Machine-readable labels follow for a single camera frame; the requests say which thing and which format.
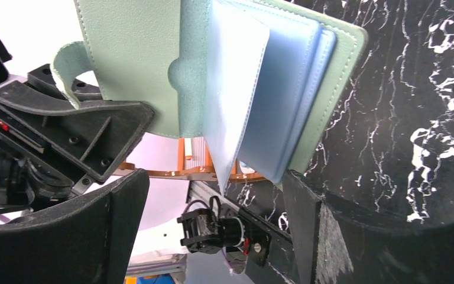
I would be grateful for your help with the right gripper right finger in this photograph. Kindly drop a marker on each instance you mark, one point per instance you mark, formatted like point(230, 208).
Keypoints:
point(338, 241)

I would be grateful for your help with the orange acrylic file rack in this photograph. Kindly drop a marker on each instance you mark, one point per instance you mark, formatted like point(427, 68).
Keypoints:
point(170, 158)

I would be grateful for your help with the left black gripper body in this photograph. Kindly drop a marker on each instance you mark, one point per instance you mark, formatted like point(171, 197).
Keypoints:
point(26, 184)

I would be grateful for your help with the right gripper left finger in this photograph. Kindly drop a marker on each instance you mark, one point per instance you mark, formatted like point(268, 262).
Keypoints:
point(87, 239)

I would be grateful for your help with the mint green card holder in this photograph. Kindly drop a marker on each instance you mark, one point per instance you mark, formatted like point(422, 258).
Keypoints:
point(258, 80)

